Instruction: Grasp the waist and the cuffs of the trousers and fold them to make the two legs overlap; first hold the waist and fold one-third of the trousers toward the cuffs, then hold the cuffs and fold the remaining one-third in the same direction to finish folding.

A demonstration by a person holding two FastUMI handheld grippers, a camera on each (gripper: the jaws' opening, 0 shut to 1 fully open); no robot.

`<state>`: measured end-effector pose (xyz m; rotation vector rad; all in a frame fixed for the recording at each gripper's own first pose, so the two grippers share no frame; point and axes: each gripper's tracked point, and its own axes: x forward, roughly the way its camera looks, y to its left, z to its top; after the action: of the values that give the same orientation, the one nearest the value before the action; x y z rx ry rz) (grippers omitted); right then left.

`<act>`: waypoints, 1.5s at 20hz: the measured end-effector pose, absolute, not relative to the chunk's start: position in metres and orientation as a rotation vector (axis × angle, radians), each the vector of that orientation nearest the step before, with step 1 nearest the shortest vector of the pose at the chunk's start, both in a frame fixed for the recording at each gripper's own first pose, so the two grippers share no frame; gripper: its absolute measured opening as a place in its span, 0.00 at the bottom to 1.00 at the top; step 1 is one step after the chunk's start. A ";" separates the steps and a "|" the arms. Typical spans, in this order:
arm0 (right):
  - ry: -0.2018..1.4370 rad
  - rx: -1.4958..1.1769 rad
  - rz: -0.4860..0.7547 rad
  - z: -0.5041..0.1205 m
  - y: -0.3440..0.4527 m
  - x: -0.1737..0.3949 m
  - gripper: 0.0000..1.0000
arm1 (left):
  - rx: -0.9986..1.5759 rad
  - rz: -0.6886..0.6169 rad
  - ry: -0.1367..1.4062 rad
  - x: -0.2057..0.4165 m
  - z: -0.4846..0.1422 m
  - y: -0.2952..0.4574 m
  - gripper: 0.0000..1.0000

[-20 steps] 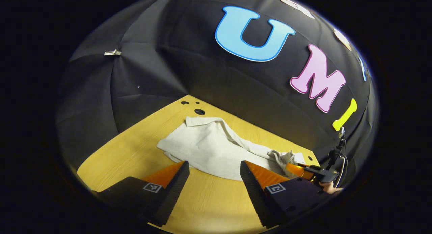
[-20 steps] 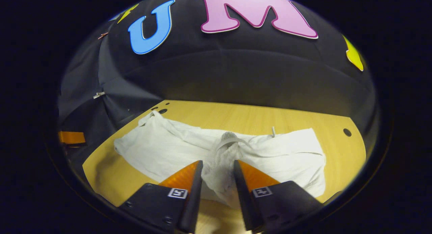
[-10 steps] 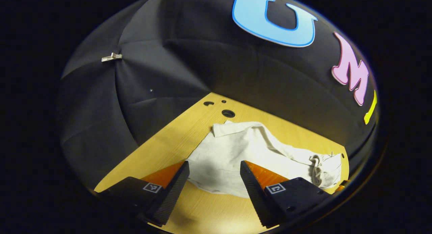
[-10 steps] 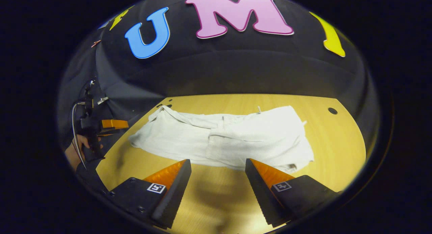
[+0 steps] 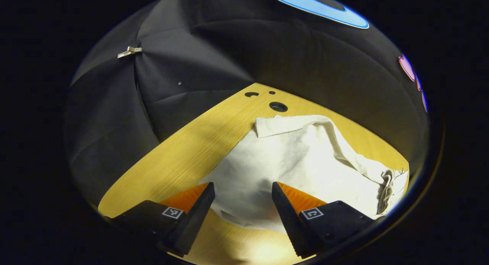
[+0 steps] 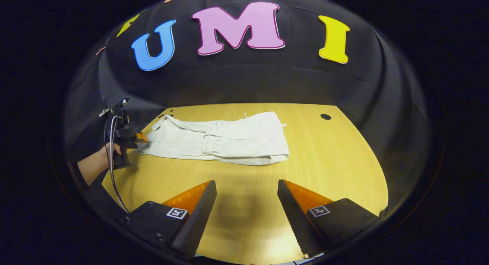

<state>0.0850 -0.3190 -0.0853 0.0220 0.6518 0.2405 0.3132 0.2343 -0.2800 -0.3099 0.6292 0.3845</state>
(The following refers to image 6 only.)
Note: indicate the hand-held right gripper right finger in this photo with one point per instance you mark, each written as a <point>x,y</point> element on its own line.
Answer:
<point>296,223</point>

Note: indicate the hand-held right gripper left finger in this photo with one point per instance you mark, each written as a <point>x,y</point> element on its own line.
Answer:
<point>196,223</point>

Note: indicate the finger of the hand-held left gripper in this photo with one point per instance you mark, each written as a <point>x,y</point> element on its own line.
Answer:
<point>142,137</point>

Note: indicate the white jeans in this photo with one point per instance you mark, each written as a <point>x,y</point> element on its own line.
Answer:
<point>229,139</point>

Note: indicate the small red clip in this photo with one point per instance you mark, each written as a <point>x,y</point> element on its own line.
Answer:
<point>100,50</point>

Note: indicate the black backdrop cloth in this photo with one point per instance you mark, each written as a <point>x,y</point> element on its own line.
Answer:
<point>248,81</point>

